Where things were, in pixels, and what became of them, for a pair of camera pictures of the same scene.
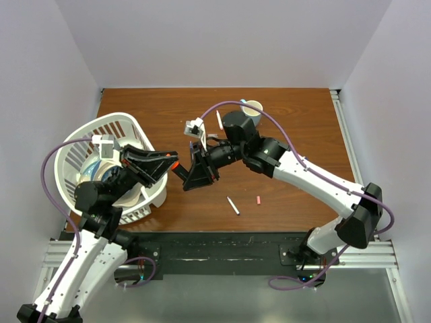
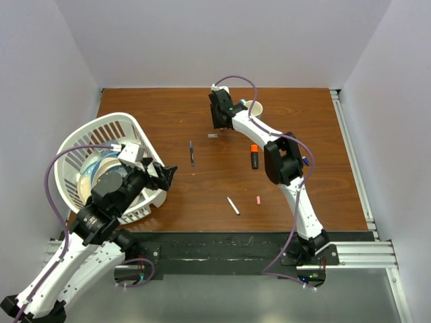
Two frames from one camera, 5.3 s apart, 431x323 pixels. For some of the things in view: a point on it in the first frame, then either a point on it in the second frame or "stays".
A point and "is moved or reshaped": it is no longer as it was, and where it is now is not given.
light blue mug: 251,113 stays
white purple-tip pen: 233,206 stays
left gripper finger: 135,153 → 169,172
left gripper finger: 153,169 → 165,178
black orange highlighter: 179,170 is moved or reshaped
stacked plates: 95,171 stays
